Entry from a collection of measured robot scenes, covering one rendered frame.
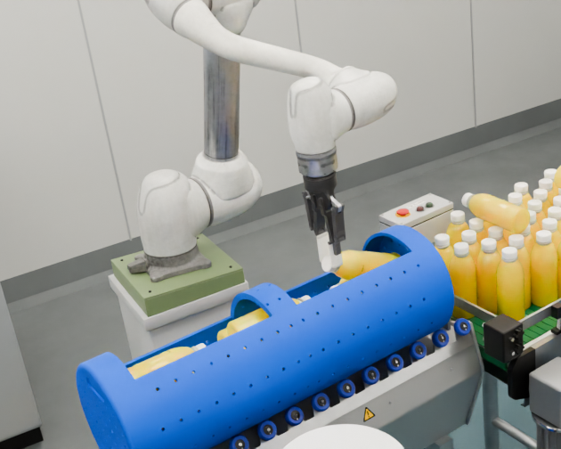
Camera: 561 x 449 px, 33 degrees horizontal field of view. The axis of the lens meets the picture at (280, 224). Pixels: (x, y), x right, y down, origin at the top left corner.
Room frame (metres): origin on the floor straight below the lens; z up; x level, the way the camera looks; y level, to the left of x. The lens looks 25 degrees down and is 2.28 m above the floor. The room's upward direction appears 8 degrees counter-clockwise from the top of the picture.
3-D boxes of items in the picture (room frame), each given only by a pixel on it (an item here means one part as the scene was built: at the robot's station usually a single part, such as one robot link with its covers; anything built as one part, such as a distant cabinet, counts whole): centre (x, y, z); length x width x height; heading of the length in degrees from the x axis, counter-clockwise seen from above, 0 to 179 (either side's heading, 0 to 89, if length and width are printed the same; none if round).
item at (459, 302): (2.15, -0.44, 0.96); 0.40 x 0.01 x 0.03; 31
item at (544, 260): (2.18, -0.68, 1.00); 0.07 x 0.07 x 0.19
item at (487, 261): (2.18, -0.54, 1.00); 0.07 x 0.07 x 0.19
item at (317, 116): (1.96, -0.11, 1.61); 0.13 x 0.11 x 0.16; 125
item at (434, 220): (2.46, -0.40, 1.05); 0.20 x 0.10 x 0.10; 121
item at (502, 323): (1.96, -0.51, 0.95); 0.10 x 0.07 x 0.10; 31
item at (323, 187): (1.95, -0.10, 1.43); 0.08 x 0.07 x 0.09; 30
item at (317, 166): (1.95, -0.10, 1.50); 0.09 x 0.09 x 0.06
